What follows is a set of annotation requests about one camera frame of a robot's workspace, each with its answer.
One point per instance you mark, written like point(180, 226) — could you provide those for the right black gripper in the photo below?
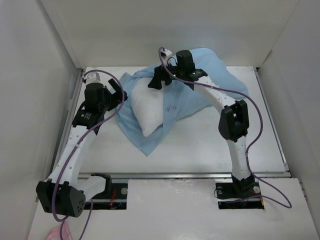
point(160, 74)

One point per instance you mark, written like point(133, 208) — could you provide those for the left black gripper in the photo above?
point(119, 99)

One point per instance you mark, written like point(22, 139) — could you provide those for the light blue pillowcase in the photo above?
point(179, 100)

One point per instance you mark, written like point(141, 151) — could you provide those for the white pillow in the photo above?
point(147, 105)

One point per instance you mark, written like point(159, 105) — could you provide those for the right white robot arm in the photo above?
point(234, 117)

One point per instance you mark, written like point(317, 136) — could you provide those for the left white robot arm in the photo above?
point(61, 193)

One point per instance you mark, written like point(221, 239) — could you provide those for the pink cloth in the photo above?
point(60, 232)

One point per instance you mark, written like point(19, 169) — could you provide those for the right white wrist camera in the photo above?
point(165, 53)

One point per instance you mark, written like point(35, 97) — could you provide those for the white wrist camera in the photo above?
point(165, 53)
point(92, 78)

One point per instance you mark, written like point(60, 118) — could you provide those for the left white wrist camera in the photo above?
point(92, 78)

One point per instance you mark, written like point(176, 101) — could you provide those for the aluminium front rail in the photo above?
point(285, 174)

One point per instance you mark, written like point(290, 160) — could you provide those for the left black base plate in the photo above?
point(105, 195)

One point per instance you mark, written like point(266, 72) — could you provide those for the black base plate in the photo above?
point(105, 195)
point(229, 199)

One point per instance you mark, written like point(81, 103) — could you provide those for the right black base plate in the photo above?
point(229, 199)

